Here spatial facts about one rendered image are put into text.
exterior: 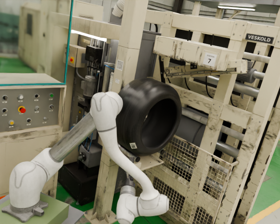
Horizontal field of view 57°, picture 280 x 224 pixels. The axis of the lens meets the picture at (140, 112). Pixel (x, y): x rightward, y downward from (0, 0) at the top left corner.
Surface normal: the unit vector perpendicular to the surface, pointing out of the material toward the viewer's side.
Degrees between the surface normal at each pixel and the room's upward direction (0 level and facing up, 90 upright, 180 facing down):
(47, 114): 90
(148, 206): 82
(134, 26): 90
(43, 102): 90
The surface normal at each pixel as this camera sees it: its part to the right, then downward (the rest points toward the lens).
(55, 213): 0.11, -0.95
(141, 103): 0.12, -0.13
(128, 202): -0.17, -0.76
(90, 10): 0.60, 0.35
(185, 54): -0.71, 0.09
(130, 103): -0.53, -0.38
